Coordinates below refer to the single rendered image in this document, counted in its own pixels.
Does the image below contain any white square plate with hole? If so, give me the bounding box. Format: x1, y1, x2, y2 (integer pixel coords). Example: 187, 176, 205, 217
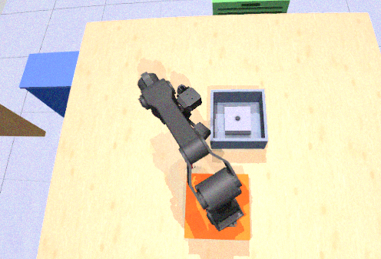
225, 107, 251, 135

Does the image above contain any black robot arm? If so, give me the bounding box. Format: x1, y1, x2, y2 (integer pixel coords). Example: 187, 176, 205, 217
137, 71, 244, 232

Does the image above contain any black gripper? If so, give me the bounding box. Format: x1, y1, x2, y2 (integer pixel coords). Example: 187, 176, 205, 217
178, 105, 211, 140

